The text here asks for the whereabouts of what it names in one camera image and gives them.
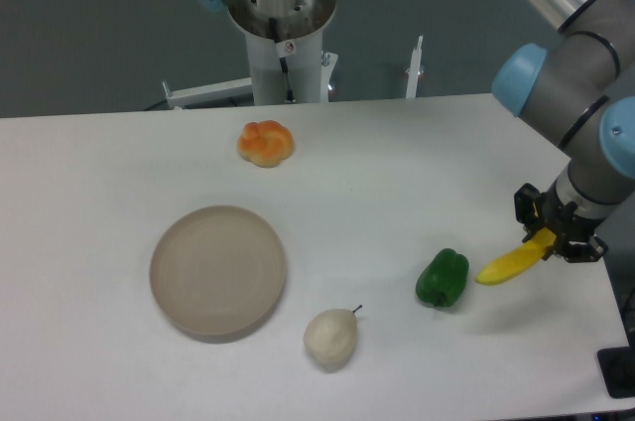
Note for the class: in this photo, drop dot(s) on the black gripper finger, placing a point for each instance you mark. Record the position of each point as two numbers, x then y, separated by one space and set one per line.
576 251
526 212

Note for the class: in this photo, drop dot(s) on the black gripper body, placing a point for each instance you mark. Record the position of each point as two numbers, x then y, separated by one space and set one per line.
562 219

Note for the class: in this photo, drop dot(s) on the yellow banana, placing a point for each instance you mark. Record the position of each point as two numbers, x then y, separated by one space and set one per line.
517 261

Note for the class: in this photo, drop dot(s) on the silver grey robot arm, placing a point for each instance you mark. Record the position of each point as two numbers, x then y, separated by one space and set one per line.
560 94

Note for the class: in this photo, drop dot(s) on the beige round plate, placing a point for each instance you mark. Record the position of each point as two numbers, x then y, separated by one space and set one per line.
217 273

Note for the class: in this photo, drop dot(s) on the green bell pepper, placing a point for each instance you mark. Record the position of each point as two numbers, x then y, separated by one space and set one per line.
443 281

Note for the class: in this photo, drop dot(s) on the black device at table edge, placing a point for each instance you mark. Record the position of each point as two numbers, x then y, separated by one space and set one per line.
617 368

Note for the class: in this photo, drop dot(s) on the white pear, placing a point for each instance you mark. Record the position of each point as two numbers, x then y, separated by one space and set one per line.
331 337

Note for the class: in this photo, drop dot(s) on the orange knotted bread roll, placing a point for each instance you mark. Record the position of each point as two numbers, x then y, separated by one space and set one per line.
265 144

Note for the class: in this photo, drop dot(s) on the white right mounting bracket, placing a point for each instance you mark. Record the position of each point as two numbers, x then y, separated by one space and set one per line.
415 69

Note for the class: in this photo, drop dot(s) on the white mounting bracket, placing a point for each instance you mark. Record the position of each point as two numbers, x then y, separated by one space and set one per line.
209 93
415 69

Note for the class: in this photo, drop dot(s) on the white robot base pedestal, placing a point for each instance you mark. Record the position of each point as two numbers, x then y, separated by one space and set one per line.
284 45

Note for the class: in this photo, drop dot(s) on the white left mounting bracket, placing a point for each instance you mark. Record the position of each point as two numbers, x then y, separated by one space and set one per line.
209 93

